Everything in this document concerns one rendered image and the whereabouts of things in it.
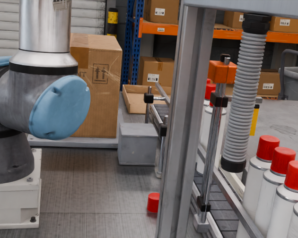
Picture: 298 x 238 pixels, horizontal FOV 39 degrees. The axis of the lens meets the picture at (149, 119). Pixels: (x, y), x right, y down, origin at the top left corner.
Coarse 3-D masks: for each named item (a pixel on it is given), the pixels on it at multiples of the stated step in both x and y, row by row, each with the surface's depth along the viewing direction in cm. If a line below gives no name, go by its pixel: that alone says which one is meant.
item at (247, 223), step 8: (160, 88) 148; (168, 104) 131; (200, 144) 99; (200, 152) 95; (216, 168) 87; (216, 176) 84; (224, 184) 80; (224, 192) 79; (232, 192) 77; (232, 200) 74; (232, 208) 74; (240, 208) 72; (240, 216) 70; (248, 216) 70; (248, 224) 67; (248, 232) 67; (256, 232) 65
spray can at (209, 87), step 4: (208, 84) 105; (212, 84) 105; (208, 88) 103; (212, 88) 103; (208, 92) 103; (208, 96) 104; (204, 100) 104; (208, 100) 104; (204, 104) 104; (208, 104) 103; (204, 108) 104; (200, 132) 106; (200, 136) 106; (200, 140) 106; (196, 160) 108
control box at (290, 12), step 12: (192, 0) 57; (204, 0) 56; (216, 0) 55; (228, 0) 54; (240, 0) 54; (252, 0) 53; (264, 0) 52; (276, 0) 52; (288, 0) 51; (240, 12) 55; (252, 12) 54; (264, 12) 53; (276, 12) 52; (288, 12) 51
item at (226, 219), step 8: (160, 104) 159; (160, 112) 149; (168, 112) 150; (200, 176) 102; (224, 176) 103; (200, 184) 98; (216, 184) 99; (200, 192) 94; (216, 192) 95; (216, 200) 91; (224, 200) 92; (240, 200) 92; (216, 208) 88; (224, 208) 88; (216, 216) 85; (224, 216) 85; (232, 216) 85; (216, 224) 84; (224, 224) 82; (232, 224) 82; (224, 232) 79; (232, 232) 80
